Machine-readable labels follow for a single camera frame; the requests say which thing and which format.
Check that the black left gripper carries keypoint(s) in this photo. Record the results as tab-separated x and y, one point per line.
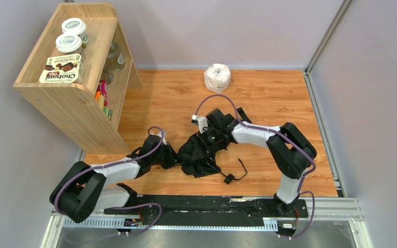
170	157

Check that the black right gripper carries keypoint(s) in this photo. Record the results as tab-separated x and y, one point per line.
204	141

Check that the black folding umbrella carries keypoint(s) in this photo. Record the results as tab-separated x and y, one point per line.
197	160

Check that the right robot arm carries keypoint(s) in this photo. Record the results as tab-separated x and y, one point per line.
290	149

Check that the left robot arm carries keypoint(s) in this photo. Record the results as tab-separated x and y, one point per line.
86	188

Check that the white paper towel roll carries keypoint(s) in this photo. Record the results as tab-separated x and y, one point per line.
217	78

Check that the wooden shelf unit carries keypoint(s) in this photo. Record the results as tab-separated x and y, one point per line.
72	107

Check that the Chobani yogurt flip pack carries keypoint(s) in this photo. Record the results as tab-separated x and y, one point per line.
63	69

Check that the white lidded cup near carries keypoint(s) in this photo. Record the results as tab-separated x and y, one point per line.
70	44

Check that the white lidded cup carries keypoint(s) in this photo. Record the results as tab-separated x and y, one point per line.
70	44
78	27

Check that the white lidded cup far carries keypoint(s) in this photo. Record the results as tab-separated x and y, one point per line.
78	27

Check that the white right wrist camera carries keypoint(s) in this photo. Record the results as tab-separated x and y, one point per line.
201	122

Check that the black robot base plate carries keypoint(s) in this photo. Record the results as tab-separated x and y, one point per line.
225	211

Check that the aluminium frame rail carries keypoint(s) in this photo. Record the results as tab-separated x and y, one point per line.
332	222

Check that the corner aluminium post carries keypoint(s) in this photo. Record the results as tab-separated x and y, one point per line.
337	19

